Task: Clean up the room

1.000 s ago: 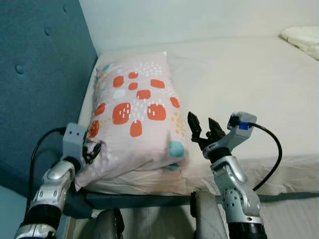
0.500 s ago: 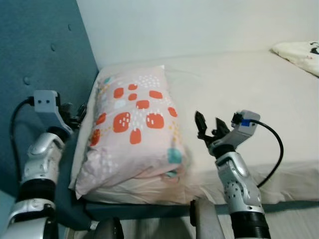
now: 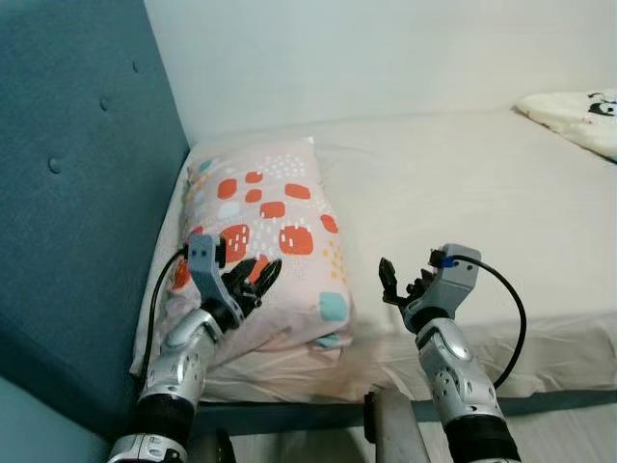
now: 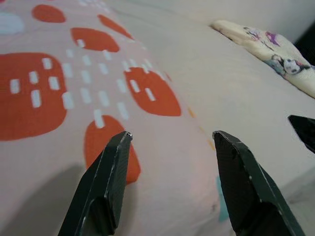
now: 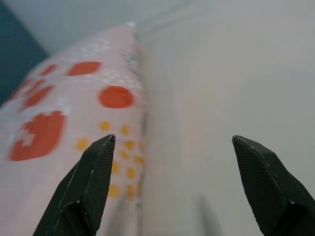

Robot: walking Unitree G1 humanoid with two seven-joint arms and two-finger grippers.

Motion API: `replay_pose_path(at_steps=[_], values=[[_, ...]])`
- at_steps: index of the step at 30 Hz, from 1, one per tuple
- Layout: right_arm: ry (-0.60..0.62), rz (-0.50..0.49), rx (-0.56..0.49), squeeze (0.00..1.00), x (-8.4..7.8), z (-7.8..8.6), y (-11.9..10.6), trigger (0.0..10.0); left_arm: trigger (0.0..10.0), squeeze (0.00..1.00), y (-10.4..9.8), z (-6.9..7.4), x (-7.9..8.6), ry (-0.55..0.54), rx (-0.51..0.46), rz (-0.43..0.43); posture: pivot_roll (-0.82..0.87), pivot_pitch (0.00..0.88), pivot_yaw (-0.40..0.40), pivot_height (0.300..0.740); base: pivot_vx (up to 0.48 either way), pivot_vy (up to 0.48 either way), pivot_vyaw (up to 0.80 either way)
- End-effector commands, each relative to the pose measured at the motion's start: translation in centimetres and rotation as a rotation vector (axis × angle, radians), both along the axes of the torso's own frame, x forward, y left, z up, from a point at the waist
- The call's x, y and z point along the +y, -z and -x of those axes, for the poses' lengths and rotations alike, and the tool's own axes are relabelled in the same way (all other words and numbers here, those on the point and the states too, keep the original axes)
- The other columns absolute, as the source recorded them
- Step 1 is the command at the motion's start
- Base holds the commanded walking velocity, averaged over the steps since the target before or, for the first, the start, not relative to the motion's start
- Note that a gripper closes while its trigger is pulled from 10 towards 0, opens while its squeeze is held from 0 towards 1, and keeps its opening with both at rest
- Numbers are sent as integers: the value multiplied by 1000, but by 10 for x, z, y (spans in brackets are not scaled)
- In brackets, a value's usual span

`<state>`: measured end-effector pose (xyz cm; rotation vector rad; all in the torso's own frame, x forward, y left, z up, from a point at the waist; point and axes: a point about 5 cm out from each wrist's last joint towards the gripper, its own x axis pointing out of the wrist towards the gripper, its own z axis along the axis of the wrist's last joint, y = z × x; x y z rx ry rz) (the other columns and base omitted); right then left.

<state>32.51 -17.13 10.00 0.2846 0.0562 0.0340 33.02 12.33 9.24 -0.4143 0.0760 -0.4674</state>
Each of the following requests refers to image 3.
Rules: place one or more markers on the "cream cartoon print duvet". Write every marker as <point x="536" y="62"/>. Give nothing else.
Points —
<point x="569" y="114"/>

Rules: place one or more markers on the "mattress with cream sheet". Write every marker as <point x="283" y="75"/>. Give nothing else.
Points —
<point x="463" y="212"/>

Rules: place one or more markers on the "silver robot right leg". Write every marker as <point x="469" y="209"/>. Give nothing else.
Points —
<point x="395" y="434"/>

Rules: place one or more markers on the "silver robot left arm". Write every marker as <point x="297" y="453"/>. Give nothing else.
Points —
<point x="178" y="357"/>

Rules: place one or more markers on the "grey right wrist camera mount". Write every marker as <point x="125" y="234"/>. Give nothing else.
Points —
<point x="448" y="289"/>

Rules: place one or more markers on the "blue upholstered headboard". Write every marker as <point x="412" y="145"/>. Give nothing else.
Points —
<point x="77" y="145"/>

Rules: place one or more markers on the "pink pillow with orange print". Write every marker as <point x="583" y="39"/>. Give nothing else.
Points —
<point x="280" y="193"/>

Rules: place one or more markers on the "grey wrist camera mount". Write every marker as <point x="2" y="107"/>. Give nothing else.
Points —
<point x="202" y="260"/>
<point x="448" y="289"/>

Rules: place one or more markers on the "blue bed frame base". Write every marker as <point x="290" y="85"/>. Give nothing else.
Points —
<point x="549" y="400"/>

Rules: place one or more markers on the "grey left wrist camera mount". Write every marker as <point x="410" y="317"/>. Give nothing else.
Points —
<point x="202" y="260"/>

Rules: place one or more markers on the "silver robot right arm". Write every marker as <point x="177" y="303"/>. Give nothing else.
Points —
<point x="453" y="376"/>

